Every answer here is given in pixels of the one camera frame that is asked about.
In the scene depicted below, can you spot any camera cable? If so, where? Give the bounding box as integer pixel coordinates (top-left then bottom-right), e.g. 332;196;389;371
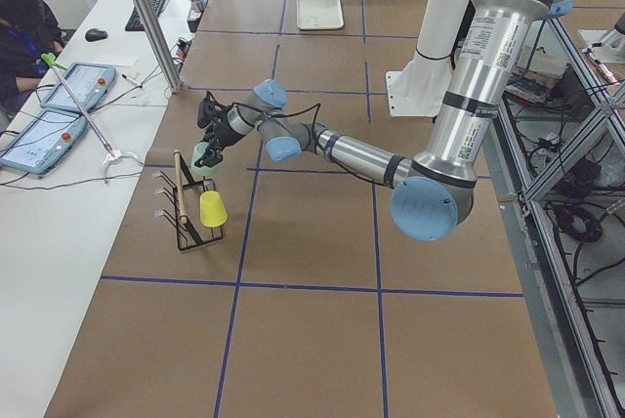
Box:
229;101;322;146

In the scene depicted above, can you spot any pale yellow bear tray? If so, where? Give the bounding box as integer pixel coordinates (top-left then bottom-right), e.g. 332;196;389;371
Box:
296;0;344;31

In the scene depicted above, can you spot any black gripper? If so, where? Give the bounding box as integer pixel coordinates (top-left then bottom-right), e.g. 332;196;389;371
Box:
192;112;240;168

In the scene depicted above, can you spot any metal cup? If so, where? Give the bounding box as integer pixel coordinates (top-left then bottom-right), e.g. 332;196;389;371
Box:
189;0;204;17

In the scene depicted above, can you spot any stack of books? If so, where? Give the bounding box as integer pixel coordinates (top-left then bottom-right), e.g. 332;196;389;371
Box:
505;46;567;104

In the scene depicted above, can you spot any black wire cup rack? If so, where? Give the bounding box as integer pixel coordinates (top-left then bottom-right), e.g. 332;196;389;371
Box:
152;155;225;252

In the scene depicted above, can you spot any far teach pendant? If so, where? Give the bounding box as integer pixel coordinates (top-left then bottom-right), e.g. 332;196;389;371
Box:
41;63;117;113

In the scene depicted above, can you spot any black keyboard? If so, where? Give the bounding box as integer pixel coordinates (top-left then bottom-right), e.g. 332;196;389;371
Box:
124;0;174;32

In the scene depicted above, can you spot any black computer mouse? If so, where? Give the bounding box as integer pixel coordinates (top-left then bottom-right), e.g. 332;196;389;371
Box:
84;28;108;42

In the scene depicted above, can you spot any wooden rack handle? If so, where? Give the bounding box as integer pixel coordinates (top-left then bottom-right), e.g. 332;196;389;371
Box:
173;149;188;226

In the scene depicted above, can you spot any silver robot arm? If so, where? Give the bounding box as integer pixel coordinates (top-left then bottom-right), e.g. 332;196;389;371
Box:
195;0;574;241

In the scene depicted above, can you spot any black marker pen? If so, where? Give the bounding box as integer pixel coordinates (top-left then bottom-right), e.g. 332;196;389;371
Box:
121;74;143;89

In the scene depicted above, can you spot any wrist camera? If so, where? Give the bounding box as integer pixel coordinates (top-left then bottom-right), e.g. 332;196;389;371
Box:
196;91;218;129

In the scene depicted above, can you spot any teach pendant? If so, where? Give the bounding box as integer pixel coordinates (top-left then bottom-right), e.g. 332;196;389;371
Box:
41;63;117;113
1;108;87;175

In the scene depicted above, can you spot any near teach pendant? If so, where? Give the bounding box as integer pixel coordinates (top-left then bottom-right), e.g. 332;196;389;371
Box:
1;108;87;175

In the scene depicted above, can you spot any pale green cup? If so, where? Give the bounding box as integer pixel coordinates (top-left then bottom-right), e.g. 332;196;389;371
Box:
191;142;221;178

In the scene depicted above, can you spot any aluminium frame post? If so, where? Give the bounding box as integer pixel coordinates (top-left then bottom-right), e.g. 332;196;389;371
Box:
133;0;183;94

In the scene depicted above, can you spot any yellow cup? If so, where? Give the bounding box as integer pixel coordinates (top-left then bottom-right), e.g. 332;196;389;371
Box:
199;190;228;228

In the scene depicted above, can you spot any seated person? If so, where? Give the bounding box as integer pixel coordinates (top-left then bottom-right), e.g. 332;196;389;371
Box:
1;0;64;118

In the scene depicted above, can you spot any litter grabber tool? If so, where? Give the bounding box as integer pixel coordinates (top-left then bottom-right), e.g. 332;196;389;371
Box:
41;53;144;184

